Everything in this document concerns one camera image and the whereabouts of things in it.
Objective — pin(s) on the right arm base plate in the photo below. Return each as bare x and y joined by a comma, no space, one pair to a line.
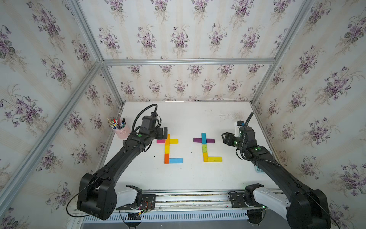
243,200

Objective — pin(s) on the orange-yellow long block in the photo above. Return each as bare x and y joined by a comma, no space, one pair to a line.
167,141

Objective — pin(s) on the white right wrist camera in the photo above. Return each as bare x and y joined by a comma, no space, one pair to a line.
238,125

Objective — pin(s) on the magenta block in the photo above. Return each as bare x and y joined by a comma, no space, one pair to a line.
160,141

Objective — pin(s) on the light blue long block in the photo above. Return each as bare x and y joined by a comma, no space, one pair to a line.
176,160

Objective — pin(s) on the aluminium front rail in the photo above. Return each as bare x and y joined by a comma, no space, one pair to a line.
216,199

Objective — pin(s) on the purple block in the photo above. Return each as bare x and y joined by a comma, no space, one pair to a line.
197,140
210,140

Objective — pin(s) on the yellow-orange block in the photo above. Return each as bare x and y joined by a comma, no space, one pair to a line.
205,157

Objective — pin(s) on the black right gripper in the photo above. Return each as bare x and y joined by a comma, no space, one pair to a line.
229,137

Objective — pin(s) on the pens in cup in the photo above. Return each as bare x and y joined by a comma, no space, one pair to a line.
117,123

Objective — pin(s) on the teal long block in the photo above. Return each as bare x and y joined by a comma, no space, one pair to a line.
204,139

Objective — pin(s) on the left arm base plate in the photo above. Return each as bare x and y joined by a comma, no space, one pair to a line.
144,202

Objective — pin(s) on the pink pen cup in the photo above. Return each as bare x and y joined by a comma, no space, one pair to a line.
123,133

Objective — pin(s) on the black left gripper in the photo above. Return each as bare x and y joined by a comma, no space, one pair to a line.
159,131

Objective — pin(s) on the yellow long block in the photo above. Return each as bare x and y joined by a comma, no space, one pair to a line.
215,159

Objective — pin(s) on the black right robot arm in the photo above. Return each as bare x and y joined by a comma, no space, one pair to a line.
302,207

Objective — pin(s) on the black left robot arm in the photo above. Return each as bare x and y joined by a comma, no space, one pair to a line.
97,195

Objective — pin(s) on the light blue calculator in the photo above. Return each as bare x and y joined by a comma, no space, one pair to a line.
258,170

